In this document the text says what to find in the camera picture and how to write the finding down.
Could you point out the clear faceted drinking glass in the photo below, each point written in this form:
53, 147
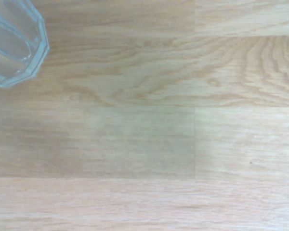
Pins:
12, 43

